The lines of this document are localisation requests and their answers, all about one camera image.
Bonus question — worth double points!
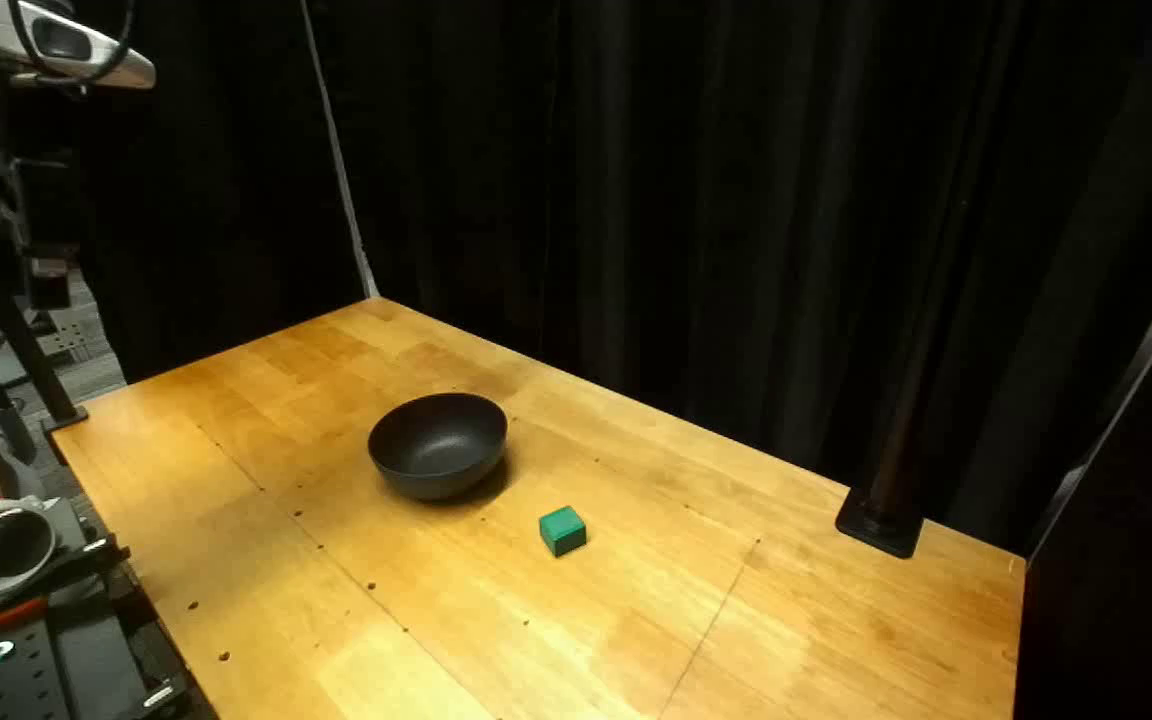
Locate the black post with base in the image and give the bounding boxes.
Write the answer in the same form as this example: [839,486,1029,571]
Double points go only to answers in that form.
[837,198,992,559]

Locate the black bowl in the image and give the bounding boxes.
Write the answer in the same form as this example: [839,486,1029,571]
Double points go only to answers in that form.
[366,389,512,510]

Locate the black curtain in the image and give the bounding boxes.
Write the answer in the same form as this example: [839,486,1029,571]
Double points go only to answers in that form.
[69,0,1152,554]

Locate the black side panel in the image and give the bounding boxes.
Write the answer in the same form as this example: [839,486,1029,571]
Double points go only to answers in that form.
[1012,256,1152,720]

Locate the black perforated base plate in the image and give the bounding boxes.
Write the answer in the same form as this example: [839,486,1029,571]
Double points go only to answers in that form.
[0,532,216,720]

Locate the orange handled tool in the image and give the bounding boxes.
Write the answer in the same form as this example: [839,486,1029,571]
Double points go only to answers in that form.
[0,591,57,631]

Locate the green cube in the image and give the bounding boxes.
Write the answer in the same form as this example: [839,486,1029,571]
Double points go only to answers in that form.
[536,499,593,559]

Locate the black tripod leg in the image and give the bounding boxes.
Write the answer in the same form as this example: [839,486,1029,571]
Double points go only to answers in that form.
[0,173,92,433]

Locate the white thin pole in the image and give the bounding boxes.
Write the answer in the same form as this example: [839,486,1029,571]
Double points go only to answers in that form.
[295,0,382,300]

